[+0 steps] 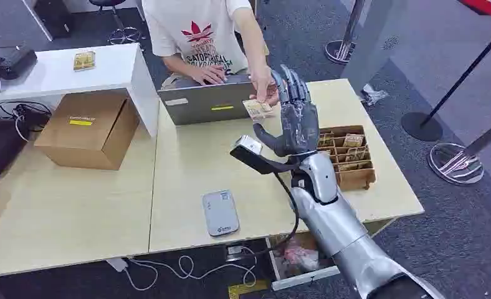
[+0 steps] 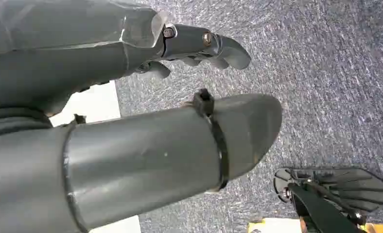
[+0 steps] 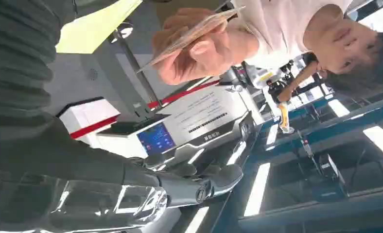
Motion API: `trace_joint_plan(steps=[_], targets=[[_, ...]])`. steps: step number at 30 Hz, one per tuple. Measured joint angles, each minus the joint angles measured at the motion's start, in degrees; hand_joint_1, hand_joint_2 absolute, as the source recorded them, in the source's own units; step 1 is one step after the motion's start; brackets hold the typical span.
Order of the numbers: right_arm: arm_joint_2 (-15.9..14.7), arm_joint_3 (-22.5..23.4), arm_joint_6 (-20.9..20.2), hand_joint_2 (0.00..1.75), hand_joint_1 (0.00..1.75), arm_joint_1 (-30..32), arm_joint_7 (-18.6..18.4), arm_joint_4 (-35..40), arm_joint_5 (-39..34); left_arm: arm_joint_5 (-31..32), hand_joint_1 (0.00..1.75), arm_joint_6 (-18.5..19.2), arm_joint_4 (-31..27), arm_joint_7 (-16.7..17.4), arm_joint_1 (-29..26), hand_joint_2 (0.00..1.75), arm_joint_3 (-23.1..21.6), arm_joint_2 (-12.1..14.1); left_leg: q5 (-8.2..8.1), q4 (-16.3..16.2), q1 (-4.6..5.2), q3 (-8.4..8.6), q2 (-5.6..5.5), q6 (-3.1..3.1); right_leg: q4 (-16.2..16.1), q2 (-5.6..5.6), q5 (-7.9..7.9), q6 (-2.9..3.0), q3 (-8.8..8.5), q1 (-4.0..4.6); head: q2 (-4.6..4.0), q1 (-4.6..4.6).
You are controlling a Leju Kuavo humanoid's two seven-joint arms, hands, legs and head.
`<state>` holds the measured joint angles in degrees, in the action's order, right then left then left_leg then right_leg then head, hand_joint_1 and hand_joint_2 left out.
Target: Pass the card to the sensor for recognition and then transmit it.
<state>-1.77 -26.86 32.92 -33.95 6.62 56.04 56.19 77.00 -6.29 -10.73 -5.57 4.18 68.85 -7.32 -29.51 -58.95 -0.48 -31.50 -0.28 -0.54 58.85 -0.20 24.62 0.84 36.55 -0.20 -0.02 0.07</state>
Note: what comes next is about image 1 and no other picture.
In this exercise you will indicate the person's right hand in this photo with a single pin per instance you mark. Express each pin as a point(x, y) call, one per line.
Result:
point(208, 74)

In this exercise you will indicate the person's left hand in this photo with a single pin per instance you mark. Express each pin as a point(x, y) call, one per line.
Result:
point(264, 86)

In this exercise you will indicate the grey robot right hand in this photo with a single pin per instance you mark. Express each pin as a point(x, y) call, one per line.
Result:
point(299, 126)

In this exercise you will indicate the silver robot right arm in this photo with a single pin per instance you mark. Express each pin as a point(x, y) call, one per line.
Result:
point(336, 223)

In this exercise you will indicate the grey laptop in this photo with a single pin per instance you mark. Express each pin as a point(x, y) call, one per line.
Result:
point(206, 103)

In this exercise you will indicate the card in box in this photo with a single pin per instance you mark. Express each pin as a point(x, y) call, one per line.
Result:
point(353, 140)
point(326, 139)
point(355, 166)
point(356, 154)

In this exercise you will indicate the person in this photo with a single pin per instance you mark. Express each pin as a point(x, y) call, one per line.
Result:
point(192, 33)

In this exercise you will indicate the wooden card box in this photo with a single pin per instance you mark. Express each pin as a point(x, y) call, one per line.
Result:
point(355, 177)

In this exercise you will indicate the crumpled plastic wrap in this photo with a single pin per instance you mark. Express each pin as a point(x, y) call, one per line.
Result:
point(373, 95)

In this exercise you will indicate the black stool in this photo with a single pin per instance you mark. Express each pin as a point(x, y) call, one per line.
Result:
point(119, 24)

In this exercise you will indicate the grey pillar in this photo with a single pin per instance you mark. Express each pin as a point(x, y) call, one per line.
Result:
point(373, 41)

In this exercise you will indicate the grey power bank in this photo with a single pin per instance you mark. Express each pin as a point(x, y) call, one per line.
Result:
point(220, 213)

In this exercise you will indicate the yellow card pack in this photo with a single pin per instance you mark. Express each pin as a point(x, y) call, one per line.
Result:
point(84, 60)

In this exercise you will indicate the pink bag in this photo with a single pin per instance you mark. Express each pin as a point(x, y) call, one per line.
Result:
point(299, 258)

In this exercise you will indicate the brown cardboard box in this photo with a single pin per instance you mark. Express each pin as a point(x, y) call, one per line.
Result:
point(84, 132)

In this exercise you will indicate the floor power socket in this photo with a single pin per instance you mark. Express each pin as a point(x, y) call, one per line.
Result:
point(235, 252)

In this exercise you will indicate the white desk shelf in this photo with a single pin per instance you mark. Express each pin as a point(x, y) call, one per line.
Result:
point(55, 72)

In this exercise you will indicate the white-rimmed bin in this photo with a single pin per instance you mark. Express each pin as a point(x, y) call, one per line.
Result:
point(303, 278)

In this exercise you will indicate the black cabinet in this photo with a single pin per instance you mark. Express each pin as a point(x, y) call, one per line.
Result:
point(53, 16)

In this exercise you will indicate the black device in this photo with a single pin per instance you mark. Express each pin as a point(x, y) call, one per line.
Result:
point(12, 62)

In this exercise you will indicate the white charger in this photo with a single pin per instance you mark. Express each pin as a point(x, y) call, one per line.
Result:
point(117, 265)

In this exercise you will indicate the black bag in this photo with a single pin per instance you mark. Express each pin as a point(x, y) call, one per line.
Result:
point(0, 144)

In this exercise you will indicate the red barrier belt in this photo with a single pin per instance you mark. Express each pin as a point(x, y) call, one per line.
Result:
point(487, 7)

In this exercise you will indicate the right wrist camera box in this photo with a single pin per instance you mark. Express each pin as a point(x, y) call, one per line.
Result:
point(249, 150)

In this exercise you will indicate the chrome stanchion post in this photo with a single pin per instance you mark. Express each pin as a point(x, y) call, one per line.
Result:
point(456, 165)
point(344, 45)

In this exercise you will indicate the black stanchion post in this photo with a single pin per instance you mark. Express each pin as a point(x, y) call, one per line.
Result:
point(423, 126)

